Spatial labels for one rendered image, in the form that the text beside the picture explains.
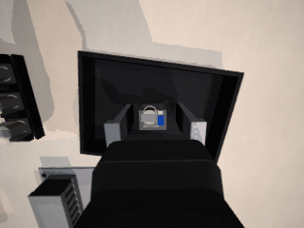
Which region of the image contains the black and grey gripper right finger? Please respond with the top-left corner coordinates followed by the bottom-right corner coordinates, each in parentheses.
top-left (176, 104), bottom-right (207, 145)

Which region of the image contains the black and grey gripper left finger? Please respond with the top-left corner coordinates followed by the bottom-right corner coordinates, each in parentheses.
top-left (104, 104), bottom-right (134, 147)

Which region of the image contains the grey mounting plate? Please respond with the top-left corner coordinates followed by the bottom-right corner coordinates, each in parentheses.
top-left (38, 167), bottom-right (95, 210)

